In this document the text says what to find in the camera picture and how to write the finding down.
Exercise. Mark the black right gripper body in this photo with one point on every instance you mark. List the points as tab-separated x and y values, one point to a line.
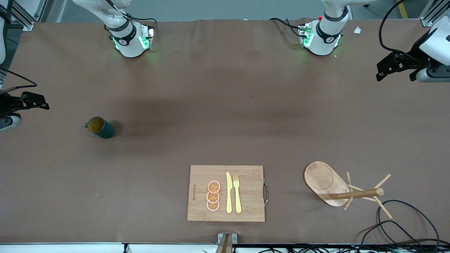
7	104

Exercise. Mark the dark green ribbed cup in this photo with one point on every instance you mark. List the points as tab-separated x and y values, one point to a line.
105	131

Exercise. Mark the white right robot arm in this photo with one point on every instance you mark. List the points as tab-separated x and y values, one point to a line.
128	44

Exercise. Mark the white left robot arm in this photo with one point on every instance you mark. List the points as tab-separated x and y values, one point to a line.
325	38

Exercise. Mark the white paper scrap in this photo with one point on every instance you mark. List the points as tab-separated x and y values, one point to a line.
357	30

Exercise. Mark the wooden mug tree rack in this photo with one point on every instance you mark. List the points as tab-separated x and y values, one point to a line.
321	181

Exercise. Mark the brown table cover sheet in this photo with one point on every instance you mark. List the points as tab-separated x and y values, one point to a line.
225	105

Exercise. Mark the wooden cutting board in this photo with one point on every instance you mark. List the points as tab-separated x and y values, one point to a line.
249	193

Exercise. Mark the orange slice toy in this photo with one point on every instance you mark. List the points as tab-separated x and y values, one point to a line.
212	197
213	187

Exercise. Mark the yellow plastic fork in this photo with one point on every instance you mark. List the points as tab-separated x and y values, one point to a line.
237	196

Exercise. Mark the yellow plastic knife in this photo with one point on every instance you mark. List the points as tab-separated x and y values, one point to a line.
229	193

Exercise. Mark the aluminium frame profile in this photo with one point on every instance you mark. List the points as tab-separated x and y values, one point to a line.
24	17
429	12

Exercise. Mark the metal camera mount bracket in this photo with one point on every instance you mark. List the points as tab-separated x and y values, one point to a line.
226	242

